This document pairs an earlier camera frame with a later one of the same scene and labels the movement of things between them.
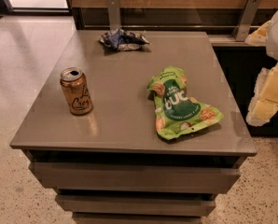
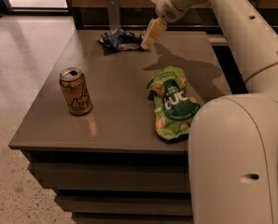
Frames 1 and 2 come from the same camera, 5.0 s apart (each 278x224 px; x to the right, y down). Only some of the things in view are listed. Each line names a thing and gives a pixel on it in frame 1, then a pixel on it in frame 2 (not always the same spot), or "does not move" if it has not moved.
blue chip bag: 122,40 does not move
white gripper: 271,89 -> 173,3
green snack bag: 177,114 does not move
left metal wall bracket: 115,15 does not move
